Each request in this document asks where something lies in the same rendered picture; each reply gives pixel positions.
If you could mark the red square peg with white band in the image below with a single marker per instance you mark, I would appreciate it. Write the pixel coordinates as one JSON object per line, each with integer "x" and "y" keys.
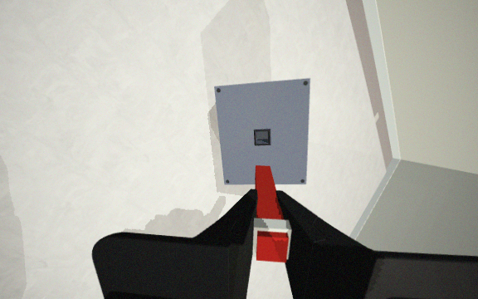
{"x": 271, "y": 233}

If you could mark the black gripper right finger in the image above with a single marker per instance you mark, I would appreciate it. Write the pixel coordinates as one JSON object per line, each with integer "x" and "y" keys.
{"x": 324, "y": 263}

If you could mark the grey metal panel with square hole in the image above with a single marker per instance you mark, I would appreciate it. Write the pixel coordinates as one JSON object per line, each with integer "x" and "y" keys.
{"x": 264, "y": 123}

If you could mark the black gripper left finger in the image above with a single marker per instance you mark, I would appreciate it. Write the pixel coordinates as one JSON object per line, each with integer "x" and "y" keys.
{"x": 215, "y": 264}

